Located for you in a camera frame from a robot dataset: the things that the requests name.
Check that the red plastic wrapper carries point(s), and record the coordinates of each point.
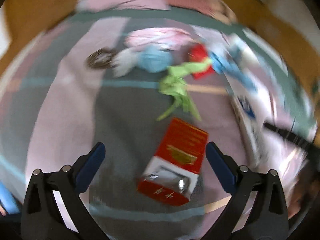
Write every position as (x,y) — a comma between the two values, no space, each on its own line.
(198,53)

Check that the red cigarette box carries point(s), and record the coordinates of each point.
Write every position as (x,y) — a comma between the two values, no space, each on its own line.
(172,173)

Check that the white tissue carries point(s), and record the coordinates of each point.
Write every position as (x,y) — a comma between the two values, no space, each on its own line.
(124,62)

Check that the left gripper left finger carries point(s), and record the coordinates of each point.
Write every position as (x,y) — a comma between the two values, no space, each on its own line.
(41,218)

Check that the white plastic trash bag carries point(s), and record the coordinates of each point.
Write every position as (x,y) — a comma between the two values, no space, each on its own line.
(266,150)

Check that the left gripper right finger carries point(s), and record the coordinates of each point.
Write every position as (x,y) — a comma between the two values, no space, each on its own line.
(268,217)

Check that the blue quilted cloth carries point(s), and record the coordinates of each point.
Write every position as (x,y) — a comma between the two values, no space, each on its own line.
(222,65)

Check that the pink plastic wrapper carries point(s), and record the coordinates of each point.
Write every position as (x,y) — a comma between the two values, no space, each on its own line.
(165,38)

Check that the striped plush doll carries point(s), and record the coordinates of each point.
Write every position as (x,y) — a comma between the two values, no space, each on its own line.
(216,9)

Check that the plaid pink grey quilt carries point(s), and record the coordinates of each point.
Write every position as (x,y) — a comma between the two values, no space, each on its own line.
(62,98)

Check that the blue face mask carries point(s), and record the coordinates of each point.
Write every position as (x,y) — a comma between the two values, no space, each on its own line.
(154,60)

